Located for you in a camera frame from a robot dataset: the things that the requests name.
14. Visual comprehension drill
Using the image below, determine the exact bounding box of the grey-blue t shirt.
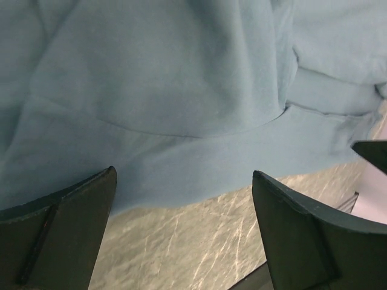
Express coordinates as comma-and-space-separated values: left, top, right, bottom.
1, 1, 386, 213

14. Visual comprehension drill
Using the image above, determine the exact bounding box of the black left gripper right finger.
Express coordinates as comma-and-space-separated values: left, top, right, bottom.
252, 171, 386, 289

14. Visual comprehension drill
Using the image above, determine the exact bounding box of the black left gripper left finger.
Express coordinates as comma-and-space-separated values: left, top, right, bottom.
1, 166, 117, 289

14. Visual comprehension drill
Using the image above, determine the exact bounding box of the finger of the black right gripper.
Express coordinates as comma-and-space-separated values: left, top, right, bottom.
351, 140, 387, 174

